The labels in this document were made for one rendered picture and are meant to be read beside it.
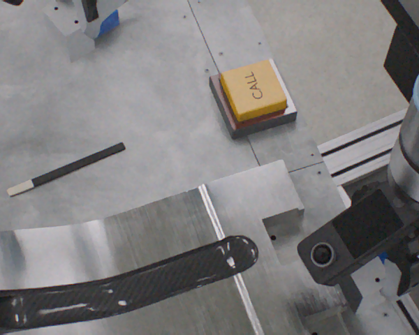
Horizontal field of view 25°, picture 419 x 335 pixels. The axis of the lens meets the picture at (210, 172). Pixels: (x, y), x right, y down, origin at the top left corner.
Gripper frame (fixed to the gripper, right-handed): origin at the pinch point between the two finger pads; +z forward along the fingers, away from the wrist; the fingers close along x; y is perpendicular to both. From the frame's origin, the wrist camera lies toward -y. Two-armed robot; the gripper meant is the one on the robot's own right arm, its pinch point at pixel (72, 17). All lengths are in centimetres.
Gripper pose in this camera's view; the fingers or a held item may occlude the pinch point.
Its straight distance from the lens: 111.5
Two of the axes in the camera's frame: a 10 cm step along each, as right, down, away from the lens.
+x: -6.1, -7.0, 3.6
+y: 7.9, -5.3, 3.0
